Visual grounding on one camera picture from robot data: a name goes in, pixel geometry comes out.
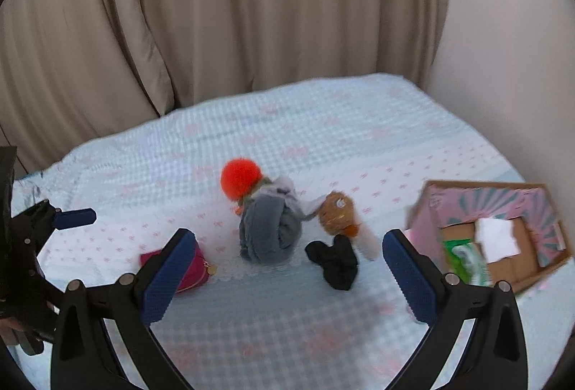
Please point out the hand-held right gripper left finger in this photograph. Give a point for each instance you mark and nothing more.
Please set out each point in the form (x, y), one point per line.
(167, 277)

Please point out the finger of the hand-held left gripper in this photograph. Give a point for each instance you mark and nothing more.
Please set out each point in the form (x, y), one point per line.
(74, 218)

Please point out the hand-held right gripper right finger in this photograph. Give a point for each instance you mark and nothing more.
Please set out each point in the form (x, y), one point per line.
(411, 277)

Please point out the magenta zip pouch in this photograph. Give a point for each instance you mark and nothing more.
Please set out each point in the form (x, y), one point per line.
(195, 271)

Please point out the black sock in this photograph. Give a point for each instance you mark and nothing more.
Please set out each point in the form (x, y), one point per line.
(334, 262)

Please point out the brown plush toy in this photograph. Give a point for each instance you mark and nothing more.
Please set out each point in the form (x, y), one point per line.
(337, 212)

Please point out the grey knit hat orange pompom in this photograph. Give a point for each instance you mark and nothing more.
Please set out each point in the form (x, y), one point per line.
(267, 228)

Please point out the pink printed cardboard box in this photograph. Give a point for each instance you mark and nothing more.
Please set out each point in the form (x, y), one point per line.
(539, 228)

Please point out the person's left hand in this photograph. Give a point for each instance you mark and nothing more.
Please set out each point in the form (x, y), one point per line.
(8, 330)

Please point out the green packet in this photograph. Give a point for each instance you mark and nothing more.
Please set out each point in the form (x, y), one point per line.
(467, 262)

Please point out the white paper sheet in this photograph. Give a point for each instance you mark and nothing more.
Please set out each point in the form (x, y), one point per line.
(496, 239)

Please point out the light blue bow-print blanket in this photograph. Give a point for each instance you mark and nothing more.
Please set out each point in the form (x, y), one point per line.
(314, 138)

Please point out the beige curtain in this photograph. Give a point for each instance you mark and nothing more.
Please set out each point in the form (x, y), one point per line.
(224, 12)

